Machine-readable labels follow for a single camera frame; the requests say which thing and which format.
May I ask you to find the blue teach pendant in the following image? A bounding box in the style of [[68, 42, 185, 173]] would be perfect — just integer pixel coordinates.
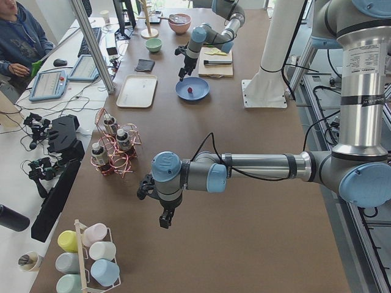
[[68, 55, 99, 82], [29, 70, 68, 102]]

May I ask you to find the blue plate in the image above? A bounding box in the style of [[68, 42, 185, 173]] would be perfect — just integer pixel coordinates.
[[175, 77, 210, 101]]

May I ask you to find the green bowl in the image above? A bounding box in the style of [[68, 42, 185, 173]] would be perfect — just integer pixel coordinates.
[[145, 38, 163, 53]]

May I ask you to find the dark drink bottle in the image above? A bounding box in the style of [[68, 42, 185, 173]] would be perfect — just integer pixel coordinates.
[[103, 113, 118, 136], [116, 128, 135, 156], [91, 142, 112, 175]]

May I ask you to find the pink bowl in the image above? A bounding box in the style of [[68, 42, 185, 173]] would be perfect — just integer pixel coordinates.
[[168, 13, 191, 34]]

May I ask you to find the black computer mouse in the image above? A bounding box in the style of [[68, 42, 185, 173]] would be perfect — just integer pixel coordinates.
[[53, 59, 67, 67]]

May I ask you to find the cream rabbit tray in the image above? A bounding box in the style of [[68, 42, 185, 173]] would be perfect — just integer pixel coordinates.
[[116, 74, 157, 108]]

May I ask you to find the seated person blue hoodie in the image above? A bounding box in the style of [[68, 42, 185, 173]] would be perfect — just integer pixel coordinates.
[[1, 1, 54, 94]]

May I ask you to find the paper cup with utensils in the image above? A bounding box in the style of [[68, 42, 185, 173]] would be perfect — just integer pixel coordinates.
[[18, 251, 43, 272]]

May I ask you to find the white cup rack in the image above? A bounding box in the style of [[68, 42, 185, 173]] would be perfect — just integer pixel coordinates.
[[74, 219, 122, 293]]

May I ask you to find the grey folded cloth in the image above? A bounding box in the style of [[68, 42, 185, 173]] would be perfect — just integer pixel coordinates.
[[135, 59, 155, 72]]

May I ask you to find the black keyboard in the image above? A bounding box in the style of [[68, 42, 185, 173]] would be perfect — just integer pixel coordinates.
[[76, 26, 103, 59]]

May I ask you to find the metal ice scoop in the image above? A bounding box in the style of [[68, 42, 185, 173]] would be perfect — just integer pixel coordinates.
[[159, 14, 188, 24]]

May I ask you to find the dark drink bottle back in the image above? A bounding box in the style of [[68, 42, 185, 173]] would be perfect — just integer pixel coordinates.
[[103, 113, 118, 136]]

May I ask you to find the black long bar device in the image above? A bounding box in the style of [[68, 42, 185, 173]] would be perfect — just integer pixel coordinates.
[[31, 159, 81, 242]]

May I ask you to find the copper wire bottle rack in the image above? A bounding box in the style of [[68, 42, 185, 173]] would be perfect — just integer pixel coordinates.
[[90, 108, 142, 177]]

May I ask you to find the white pillar with base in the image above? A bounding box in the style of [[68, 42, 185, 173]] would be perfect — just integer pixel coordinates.
[[242, 0, 307, 108]]

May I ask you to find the white cup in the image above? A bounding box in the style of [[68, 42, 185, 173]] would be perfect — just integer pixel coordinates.
[[89, 241, 117, 261]]

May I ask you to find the dark drink bottle front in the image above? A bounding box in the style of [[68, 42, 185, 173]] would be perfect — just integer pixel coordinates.
[[91, 142, 112, 175]]

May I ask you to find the pale green cup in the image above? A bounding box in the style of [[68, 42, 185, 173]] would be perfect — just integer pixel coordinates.
[[56, 274, 82, 293]]

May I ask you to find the light blue cup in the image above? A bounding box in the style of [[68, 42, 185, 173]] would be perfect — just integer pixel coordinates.
[[90, 259, 120, 287]]

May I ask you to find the blue teach pendant lower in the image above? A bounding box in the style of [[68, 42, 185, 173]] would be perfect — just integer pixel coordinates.
[[29, 70, 68, 102]]

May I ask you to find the aluminium frame post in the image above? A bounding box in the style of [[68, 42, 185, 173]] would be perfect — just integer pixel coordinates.
[[70, 0, 115, 94]]

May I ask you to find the dark drink bottle middle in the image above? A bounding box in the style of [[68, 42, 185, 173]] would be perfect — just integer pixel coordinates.
[[116, 128, 135, 156]]

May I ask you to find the yellow cup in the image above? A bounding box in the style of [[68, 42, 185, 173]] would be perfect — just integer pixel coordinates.
[[57, 230, 78, 253]]

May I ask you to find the steel muddler black cap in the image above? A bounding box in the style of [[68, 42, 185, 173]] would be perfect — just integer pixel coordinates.
[[203, 60, 233, 66]]

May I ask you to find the grey cup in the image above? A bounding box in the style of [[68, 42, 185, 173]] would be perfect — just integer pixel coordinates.
[[55, 252, 80, 274]]

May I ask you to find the black thermos bottle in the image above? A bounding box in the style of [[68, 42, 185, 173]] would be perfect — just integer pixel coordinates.
[[1, 204, 30, 232]]

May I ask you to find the blue teach pendant upper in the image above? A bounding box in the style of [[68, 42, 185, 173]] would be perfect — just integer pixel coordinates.
[[68, 55, 99, 82]]

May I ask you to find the wooden cup stand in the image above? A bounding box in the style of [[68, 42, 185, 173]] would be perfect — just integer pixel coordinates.
[[138, 0, 159, 40]]

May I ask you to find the black bracket device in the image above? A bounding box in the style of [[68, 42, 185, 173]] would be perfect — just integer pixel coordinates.
[[48, 114, 85, 165]]

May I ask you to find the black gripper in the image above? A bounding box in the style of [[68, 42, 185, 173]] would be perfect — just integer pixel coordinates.
[[174, 45, 199, 81], [136, 174, 183, 228]]

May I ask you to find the wooden cutting board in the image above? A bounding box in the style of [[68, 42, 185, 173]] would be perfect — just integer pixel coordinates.
[[198, 46, 233, 78]]

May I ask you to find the yellow plastic knife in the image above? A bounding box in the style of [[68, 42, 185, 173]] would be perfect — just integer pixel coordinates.
[[204, 50, 228, 56]]

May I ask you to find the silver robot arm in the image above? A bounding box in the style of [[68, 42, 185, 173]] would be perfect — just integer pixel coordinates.
[[175, 1, 245, 81], [137, 1, 390, 228]]

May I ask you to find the pink cup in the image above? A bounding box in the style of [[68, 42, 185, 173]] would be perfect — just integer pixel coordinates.
[[81, 223, 108, 247]]

